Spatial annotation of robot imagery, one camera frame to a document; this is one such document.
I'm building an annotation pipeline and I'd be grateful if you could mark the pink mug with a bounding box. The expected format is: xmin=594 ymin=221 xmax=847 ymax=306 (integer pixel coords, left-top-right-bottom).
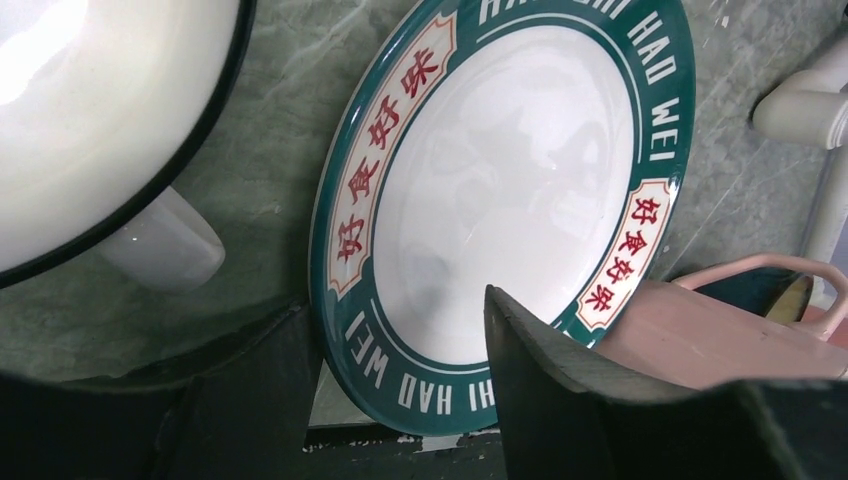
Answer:
xmin=594 ymin=253 xmax=847 ymax=389
xmin=800 ymin=305 xmax=847 ymax=336

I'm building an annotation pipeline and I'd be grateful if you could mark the pink mug left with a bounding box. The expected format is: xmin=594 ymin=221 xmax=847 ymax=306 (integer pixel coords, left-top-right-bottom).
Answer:
xmin=594 ymin=253 xmax=847 ymax=389

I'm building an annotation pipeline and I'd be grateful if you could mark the green rimmed white plate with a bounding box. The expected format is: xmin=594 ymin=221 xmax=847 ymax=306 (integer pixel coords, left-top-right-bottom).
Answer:
xmin=309 ymin=1 xmax=695 ymax=436

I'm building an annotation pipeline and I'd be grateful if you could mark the pink mug right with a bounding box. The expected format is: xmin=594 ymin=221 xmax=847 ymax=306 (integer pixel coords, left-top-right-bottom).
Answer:
xmin=800 ymin=305 xmax=847 ymax=336

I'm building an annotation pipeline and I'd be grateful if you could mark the white pvc pipe frame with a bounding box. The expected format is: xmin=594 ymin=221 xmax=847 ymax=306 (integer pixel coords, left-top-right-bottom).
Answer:
xmin=752 ymin=20 xmax=847 ymax=274

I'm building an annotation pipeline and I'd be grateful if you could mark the dark bowl cream inside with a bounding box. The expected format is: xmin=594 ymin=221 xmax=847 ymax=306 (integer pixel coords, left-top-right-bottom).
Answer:
xmin=695 ymin=267 xmax=814 ymax=324

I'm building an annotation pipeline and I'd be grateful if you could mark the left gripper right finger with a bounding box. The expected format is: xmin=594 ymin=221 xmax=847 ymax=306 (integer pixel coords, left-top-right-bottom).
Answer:
xmin=484 ymin=286 xmax=847 ymax=479

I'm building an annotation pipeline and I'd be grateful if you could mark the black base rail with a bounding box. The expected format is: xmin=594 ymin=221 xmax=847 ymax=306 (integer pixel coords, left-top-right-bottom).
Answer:
xmin=293 ymin=424 xmax=507 ymax=480

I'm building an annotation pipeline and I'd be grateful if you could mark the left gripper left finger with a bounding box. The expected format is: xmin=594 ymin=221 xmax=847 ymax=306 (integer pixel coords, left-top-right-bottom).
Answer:
xmin=1 ymin=302 xmax=321 ymax=479

